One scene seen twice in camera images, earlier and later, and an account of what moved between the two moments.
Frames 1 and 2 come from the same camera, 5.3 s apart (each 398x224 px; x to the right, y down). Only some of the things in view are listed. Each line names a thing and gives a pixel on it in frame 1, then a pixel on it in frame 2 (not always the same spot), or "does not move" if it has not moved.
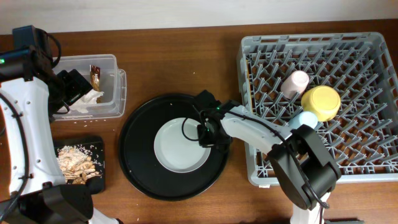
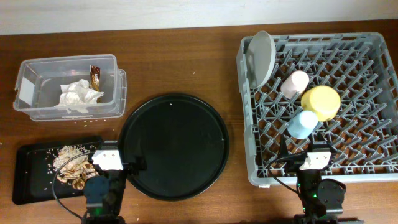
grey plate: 176,145 → 261,55
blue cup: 304,117 does not move
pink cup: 295,84 does not move
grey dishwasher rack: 362,138 does not move
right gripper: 205,142 → 283,149
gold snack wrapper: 94,74 does not move
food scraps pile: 78,163 does not move
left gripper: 79,86 → 140,164
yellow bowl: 323,101 does not move
